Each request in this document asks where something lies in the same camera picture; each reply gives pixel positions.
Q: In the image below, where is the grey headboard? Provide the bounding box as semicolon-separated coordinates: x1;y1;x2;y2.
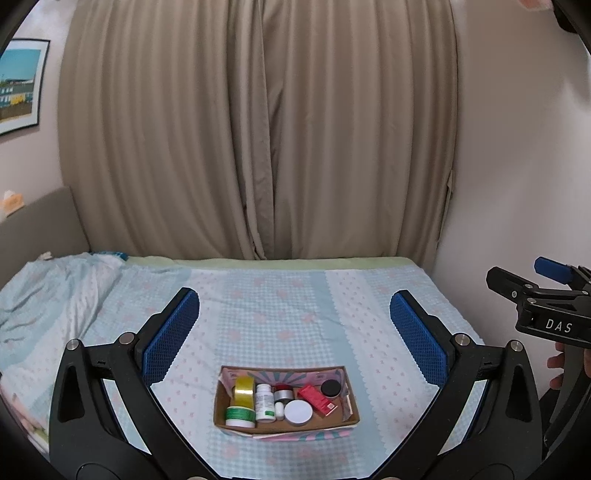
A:
0;185;90;289

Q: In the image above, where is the beige curtain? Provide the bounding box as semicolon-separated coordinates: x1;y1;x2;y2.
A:
58;0;460;261

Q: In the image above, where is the cardboard box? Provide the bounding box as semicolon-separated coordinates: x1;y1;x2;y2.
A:
213;364;361;440

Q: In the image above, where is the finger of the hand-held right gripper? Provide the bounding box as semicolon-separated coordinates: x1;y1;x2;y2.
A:
534;257;591;292
486;266;573;301

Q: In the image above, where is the white plastic bottle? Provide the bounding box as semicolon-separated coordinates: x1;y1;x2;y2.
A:
255;384;276;423

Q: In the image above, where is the round white jar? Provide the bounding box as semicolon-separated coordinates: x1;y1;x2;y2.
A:
284;400;314;425

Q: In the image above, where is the red carton box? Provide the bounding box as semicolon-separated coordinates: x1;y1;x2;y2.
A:
297;384;339;418

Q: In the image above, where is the pink patterned cloth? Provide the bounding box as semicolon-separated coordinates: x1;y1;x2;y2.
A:
0;369;51;455

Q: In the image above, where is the green jar with white lid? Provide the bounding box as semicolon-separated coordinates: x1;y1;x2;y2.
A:
225;405;256;428

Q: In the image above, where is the yellow tape roll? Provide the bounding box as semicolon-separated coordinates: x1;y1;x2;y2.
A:
232;376;256;409

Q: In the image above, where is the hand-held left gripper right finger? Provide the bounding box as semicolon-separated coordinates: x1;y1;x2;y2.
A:
374;289;543;480

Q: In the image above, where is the light green bed sheet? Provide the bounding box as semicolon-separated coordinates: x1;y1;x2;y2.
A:
124;256;419;273

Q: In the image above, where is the framed wall picture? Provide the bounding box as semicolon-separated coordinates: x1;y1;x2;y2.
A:
0;38;51;136

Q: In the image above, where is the person's right hand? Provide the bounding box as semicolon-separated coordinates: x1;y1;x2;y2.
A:
548;342;591;391

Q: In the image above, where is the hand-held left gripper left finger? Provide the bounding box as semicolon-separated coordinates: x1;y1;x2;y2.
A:
48;287;218;480

